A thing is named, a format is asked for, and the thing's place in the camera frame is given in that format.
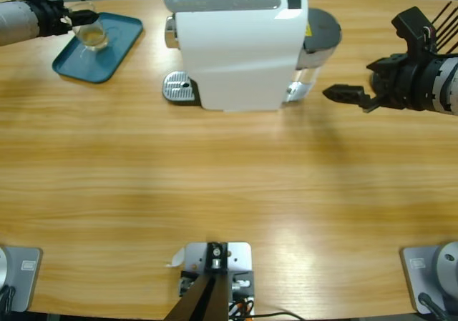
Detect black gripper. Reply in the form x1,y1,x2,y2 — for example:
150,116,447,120
30,0,99,38
322,53,439,114

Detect clear glass cup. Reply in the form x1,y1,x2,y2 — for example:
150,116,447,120
68,1,110,53

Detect white capsule coffee machine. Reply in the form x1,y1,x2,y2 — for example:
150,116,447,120
162,0,343,114

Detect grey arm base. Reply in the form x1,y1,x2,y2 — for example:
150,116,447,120
399,241,458,315
0,246,43,314

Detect teal plastic tray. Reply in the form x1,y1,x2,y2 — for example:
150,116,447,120
52,11,145,84

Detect white paper tab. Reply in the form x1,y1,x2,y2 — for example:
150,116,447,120
165,248,185,268

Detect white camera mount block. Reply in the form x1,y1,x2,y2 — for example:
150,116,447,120
178,242,255,317

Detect black base cable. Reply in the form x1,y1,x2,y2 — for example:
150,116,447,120
0,285,17,315
417,292,448,321

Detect orange wires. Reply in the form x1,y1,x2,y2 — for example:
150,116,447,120
228,299,251,317

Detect dark camera post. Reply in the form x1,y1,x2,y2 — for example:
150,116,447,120
164,242,230,321

